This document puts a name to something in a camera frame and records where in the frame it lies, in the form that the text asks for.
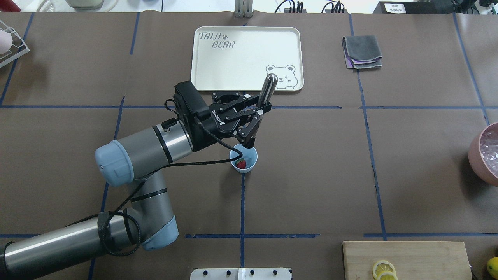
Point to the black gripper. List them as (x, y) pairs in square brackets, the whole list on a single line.
[(207, 129)]

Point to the red strawberry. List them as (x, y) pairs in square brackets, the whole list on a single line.
[(241, 164)]

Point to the steel muddler with black cap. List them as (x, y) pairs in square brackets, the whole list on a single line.
[(266, 92)]

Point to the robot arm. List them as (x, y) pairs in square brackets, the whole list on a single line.
[(52, 192)]

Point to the light blue plastic cup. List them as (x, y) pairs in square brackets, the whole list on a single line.
[(248, 160)]

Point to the white cup rack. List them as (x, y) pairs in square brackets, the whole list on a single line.
[(12, 45)]

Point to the pink bowl of ice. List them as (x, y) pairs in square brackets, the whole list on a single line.
[(482, 155)]

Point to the pink cup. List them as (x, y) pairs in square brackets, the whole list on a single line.
[(6, 41)]

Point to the cream bear serving tray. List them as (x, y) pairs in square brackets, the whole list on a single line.
[(238, 58)]

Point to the grey folded cloth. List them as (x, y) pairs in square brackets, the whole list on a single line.
[(362, 52)]

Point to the lemon slices row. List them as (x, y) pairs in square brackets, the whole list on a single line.
[(384, 270)]

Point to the wooden cutting board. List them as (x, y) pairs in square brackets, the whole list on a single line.
[(414, 260)]

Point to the yellow lemon top left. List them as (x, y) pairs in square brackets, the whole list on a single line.
[(492, 267)]

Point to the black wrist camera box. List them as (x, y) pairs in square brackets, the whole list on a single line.
[(190, 99)]

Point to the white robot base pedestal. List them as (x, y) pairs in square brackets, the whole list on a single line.
[(278, 273)]

